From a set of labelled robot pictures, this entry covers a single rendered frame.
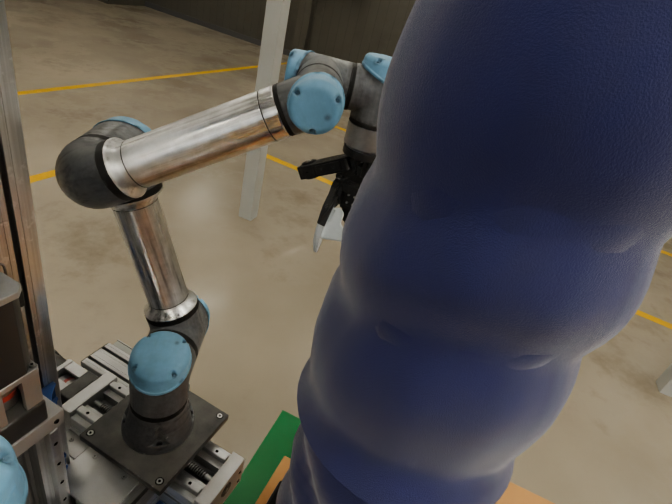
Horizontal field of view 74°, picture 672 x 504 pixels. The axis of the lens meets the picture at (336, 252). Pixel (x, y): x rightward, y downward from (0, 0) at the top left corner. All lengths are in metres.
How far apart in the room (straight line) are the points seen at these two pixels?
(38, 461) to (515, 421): 0.84
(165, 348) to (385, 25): 9.80
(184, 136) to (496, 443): 0.54
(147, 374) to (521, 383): 0.75
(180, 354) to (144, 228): 0.26
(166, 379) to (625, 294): 0.81
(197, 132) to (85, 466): 0.82
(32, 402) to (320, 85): 0.65
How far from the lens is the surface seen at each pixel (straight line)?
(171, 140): 0.70
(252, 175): 3.78
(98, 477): 1.21
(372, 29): 10.56
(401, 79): 0.30
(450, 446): 0.38
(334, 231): 0.83
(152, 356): 0.98
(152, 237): 0.94
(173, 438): 1.09
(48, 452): 1.01
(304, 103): 0.62
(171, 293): 1.01
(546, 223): 0.27
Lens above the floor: 1.98
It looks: 32 degrees down
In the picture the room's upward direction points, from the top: 15 degrees clockwise
